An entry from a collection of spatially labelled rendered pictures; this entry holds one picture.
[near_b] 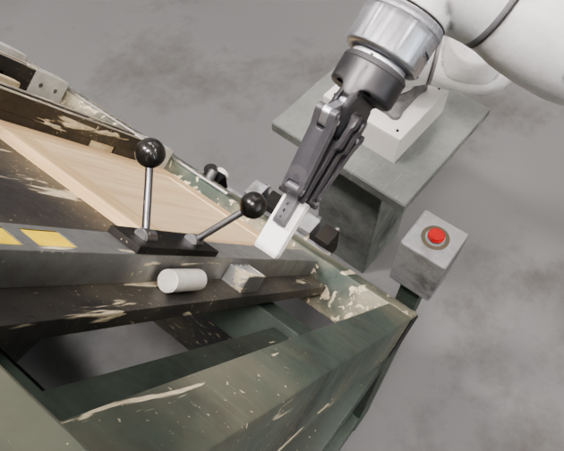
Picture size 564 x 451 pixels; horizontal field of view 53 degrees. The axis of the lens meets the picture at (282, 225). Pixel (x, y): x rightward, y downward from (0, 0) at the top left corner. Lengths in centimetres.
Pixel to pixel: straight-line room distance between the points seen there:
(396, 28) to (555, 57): 17
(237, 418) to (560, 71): 47
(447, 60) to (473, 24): 95
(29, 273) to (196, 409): 23
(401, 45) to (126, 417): 43
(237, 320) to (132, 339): 128
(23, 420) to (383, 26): 49
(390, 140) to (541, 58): 105
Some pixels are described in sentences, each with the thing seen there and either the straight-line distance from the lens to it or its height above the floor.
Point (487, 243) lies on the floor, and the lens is 256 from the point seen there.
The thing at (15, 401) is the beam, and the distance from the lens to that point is 24.
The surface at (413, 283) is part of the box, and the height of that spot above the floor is 79.
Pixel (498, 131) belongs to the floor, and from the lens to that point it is 298.
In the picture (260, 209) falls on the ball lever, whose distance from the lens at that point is 76.
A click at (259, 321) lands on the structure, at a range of 102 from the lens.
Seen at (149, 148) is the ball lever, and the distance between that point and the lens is 70.
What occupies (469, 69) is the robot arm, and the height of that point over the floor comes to 107.
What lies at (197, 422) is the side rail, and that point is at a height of 169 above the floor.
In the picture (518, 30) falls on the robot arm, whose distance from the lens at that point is 64.
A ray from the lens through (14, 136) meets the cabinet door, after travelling 105.
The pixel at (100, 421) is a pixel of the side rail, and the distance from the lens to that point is 35.
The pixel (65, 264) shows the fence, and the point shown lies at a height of 159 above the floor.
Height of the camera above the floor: 207
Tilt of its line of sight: 57 degrees down
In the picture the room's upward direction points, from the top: straight up
